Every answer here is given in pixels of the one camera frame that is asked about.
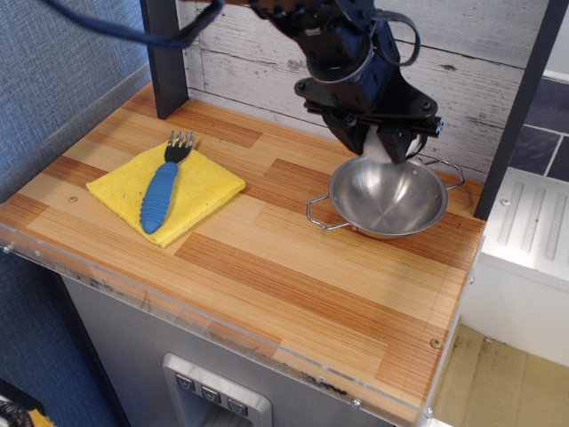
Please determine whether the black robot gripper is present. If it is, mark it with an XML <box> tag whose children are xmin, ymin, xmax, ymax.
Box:
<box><xmin>294</xmin><ymin>42</ymin><xmax>443</xmax><ymax>164</ymax></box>

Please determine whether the white ball with black band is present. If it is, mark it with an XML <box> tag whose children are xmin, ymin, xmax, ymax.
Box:
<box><xmin>362</xmin><ymin>125</ymin><xmax>426</xmax><ymax>164</ymax></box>

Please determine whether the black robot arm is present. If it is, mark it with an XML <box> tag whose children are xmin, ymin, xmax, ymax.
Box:
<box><xmin>249</xmin><ymin>1</ymin><xmax>443</xmax><ymax>164</ymax></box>

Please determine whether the white ridged appliance top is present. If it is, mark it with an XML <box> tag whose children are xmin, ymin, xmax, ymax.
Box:
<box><xmin>482</xmin><ymin>167</ymin><xmax>568</xmax><ymax>280</ymax></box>

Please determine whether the yellow folded cloth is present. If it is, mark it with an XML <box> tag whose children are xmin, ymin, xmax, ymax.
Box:
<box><xmin>87</xmin><ymin>144</ymin><xmax>245</xmax><ymax>247</ymax></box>

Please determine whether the grey dispenser button panel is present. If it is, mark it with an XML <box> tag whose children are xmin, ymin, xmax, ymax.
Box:
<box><xmin>162</xmin><ymin>353</ymin><xmax>273</xmax><ymax>426</ymax></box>

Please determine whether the clear acrylic table edge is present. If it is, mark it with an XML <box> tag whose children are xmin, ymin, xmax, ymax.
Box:
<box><xmin>1</xmin><ymin>216</ymin><xmax>480</xmax><ymax>426</ymax></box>

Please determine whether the steel bowl with wire handles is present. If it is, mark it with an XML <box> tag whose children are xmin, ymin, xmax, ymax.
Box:
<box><xmin>306</xmin><ymin>157</ymin><xmax>465</xmax><ymax>239</ymax></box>

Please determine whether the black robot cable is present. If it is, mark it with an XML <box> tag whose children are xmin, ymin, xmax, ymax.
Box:
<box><xmin>42</xmin><ymin>0</ymin><xmax>421</xmax><ymax>68</ymax></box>

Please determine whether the dark grey left post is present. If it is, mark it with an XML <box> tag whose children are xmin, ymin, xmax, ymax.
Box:
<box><xmin>140</xmin><ymin>0</ymin><xmax>188</xmax><ymax>119</ymax></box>

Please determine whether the dark grey post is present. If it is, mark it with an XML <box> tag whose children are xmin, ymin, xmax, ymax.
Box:
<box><xmin>474</xmin><ymin>0</ymin><xmax>568</xmax><ymax>220</ymax></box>
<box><xmin>140</xmin><ymin>0</ymin><xmax>188</xmax><ymax>119</ymax></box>

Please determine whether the dark grey right post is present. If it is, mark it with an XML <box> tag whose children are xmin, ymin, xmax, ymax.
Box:
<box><xmin>474</xmin><ymin>0</ymin><xmax>568</xmax><ymax>220</ymax></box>

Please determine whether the blue handled fork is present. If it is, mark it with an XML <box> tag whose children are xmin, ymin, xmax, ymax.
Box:
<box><xmin>140</xmin><ymin>131</ymin><xmax>194</xmax><ymax>234</ymax></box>

